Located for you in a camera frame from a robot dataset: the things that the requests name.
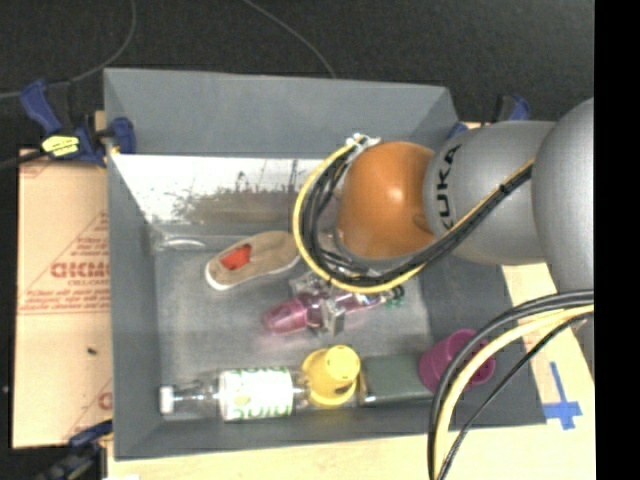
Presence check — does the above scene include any brown cardboard board red print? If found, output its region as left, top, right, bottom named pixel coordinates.
left=10, top=147, right=114, bottom=449

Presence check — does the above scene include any clear glass thing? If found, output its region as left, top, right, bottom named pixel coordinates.
left=149, top=234, right=209, bottom=255

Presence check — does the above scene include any dark green flat block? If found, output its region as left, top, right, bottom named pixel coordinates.
left=358, top=352, right=434, bottom=407

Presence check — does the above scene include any beige shoe with red inside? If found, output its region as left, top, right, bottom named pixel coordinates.
left=203, top=230, right=303, bottom=292

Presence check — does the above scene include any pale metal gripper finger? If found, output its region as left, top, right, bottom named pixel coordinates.
left=289, top=273, right=329, bottom=297
left=319, top=302, right=347, bottom=338

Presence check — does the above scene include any clear purple plastic bottle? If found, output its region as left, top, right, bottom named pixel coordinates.
left=263, top=290, right=389, bottom=337

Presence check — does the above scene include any yellow cup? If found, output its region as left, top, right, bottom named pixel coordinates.
left=301, top=344, right=362, bottom=409

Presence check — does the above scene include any magenta cup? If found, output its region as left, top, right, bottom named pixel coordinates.
left=418, top=328, right=497, bottom=394

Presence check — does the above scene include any clear plastic bottle green label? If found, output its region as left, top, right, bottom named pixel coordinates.
left=158, top=365, right=312, bottom=423

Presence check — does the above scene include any grey metal bin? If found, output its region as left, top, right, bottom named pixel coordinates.
left=102, top=66, right=547, bottom=460

